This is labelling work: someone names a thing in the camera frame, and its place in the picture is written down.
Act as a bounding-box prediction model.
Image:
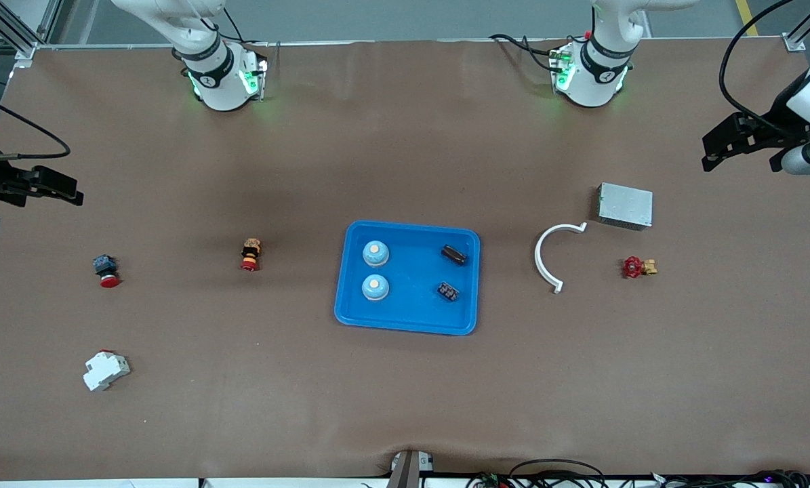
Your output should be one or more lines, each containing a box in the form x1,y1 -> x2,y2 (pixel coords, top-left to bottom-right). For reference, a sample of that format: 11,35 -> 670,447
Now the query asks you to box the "blue plastic tray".
334,220 -> 481,336

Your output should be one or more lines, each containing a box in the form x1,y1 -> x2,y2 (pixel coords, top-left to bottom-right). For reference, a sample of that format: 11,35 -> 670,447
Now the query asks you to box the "red push button black body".
93,254 -> 121,289

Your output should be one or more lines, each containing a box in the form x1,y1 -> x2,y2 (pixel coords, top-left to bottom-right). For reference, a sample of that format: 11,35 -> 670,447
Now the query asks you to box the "grey metal box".
596,182 -> 654,232

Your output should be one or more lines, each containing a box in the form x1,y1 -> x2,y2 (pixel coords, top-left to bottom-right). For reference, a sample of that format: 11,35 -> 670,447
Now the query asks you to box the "white circuit breaker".
83,350 -> 131,392

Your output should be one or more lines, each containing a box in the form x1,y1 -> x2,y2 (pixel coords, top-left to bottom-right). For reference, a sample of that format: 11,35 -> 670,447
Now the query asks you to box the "red orange emergency stop button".
240,238 -> 264,272

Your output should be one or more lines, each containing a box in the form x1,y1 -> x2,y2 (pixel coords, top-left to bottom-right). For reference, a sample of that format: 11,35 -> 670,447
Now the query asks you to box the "white curved plastic strip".
534,222 -> 588,294

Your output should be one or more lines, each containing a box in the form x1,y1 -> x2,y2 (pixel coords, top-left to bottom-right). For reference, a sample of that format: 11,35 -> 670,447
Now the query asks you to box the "brown table mat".
0,37 -> 810,481

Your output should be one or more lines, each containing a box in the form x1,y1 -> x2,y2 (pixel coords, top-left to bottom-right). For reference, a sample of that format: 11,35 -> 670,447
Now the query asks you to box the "red handle brass valve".
622,256 -> 658,279

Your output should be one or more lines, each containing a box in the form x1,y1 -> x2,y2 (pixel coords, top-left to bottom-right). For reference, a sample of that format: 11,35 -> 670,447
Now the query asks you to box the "black arm base cable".
489,33 -> 561,72

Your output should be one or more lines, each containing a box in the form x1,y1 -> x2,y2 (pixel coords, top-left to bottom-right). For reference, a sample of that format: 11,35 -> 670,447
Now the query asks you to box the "black cable bundle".
466,459 -> 810,488

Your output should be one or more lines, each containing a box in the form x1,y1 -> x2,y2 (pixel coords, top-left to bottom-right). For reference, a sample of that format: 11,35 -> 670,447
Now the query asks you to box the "grey metal bracket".
386,450 -> 434,488

